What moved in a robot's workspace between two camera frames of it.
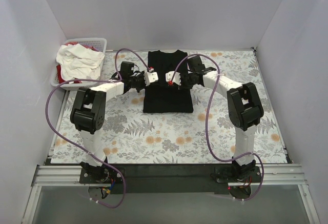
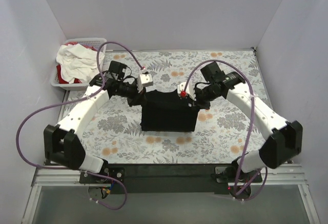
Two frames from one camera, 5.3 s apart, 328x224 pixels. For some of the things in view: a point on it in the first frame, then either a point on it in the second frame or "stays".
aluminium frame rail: x=69 y=176 stays
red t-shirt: x=60 y=77 stays
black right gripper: x=183 y=81 -> x=199 y=102
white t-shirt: x=78 y=62 stays
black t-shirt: x=160 y=96 -> x=166 y=110
